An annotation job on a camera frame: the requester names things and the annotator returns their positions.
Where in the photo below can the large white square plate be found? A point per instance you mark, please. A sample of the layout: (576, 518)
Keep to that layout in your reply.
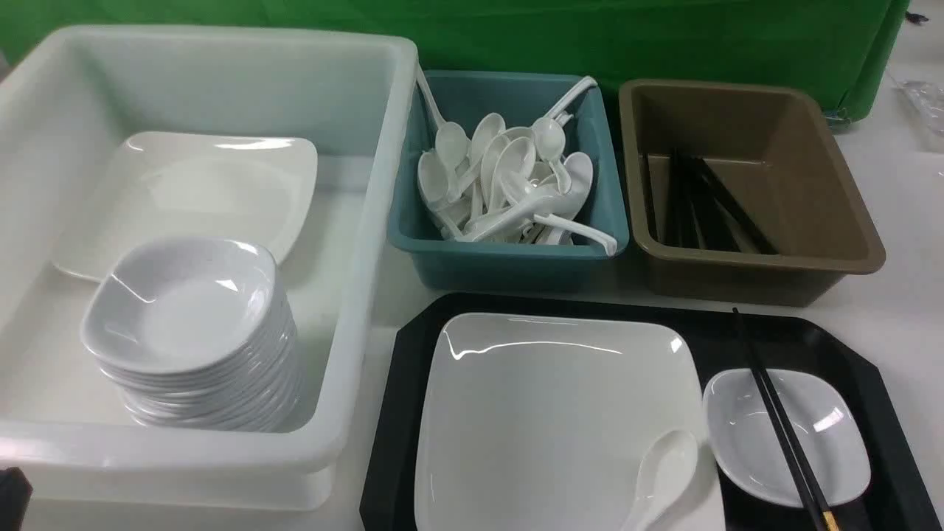
(541, 423)

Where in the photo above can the white soup spoon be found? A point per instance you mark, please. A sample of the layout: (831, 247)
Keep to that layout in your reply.
(664, 474)

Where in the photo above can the small white sauce dish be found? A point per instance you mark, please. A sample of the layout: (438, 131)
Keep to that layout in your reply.
(746, 448)

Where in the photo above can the black chopstick pair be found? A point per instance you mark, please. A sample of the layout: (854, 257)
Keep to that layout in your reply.
(809, 491)

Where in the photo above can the white square plate in tub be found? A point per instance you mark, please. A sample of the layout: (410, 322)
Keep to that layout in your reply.
(158, 184)

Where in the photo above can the white spoon leaning on rim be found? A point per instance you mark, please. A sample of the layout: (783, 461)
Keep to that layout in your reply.
(451, 142)

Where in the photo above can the teal plastic bin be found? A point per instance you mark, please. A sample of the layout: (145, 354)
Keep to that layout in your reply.
(465, 97)

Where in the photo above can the black chopsticks in bin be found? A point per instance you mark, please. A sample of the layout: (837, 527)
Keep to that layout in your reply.
(700, 211)

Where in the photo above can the stack of white small dishes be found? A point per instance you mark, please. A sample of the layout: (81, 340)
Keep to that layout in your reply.
(197, 333)

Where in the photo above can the brown plastic bin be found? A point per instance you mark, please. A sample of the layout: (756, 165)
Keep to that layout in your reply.
(772, 149)

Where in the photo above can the black serving tray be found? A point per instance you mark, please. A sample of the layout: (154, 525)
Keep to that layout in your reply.
(896, 499)

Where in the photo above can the green backdrop cloth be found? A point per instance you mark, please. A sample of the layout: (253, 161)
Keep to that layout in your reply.
(834, 51)

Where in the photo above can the large white plastic tub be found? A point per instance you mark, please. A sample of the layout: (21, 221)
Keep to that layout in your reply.
(66, 107)

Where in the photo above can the clear plastic wrap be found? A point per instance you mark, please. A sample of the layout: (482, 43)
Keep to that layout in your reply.
(924, 101)

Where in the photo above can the white spoon front handle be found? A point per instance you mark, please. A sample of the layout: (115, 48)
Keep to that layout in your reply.
(559, 226)

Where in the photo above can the white spoon long handle top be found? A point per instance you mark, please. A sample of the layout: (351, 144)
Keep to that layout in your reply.
(547, 132)

